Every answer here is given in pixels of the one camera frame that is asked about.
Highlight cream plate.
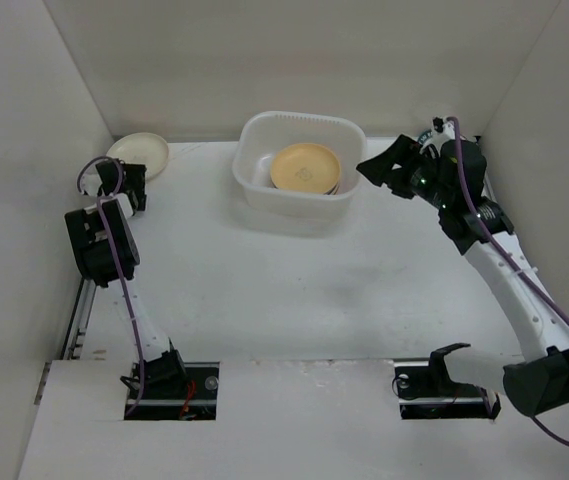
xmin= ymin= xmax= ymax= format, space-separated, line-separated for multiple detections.
xmin=106 ymin=132 xmax=170 ymax=182

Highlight orange plate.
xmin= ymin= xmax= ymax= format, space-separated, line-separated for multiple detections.
xmin=270 ymin=143 xmax=342 ymax=195

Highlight patterned rim plate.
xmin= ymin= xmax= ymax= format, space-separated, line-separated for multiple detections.
xmin=271 ymin=169 xmax=340 ymax=195
xmin=417 ymin=129 xmax=435 ymax=146

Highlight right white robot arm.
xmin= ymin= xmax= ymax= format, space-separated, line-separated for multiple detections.
xmin=357 ymin=135 xmax=569 ymax=417

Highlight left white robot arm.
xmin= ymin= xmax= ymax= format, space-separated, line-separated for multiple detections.
xmin=64 ymin=156 xmax=190 ymax=399

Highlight translucent white plastic bin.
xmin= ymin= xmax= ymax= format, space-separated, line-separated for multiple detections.
xmin=231 ymin=111 xmax=367 ymax=227

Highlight patterned rim plate back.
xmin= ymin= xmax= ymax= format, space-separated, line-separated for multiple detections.
xmin=417 ymin=129 xmax=435 ymax=146

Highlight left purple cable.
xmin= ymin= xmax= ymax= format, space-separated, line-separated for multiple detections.
xmin=77 ymin=156 xmax=148 ymax=416

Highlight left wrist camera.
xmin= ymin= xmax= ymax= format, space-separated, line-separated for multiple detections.
xmin=77 ymin=174 xmax=102 ymax=197

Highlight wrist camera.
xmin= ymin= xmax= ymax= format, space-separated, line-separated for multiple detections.
xmin=424 ymin=117 xmax=456 ymax=147
xmin=77 ymin=174 xmax=102 ymax=197

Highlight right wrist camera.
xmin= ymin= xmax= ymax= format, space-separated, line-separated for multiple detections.
xmin=424 ymin=117 xmax=456 ymax=147

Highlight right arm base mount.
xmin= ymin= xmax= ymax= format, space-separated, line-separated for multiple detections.
xmin=391 ymin=359 xmax=501 ymax=421

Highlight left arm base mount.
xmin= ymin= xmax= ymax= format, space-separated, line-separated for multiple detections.
xmin=123 ymin=362 xmax=220 ymax=422

